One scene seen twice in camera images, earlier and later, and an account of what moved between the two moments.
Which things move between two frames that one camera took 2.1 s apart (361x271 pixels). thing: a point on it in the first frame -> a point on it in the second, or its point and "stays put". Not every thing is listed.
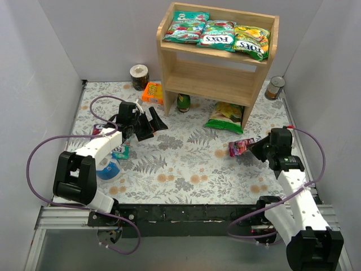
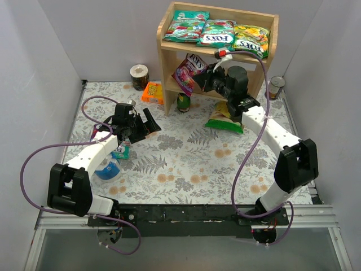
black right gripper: (261, 147) -> (208, 79)
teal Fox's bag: (122, 152) stays put
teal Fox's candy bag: (186, 26) stays put
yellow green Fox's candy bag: (252, 41) stays put
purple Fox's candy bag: (239, 147) -> (183, 76)
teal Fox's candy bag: (218, 34) stays put
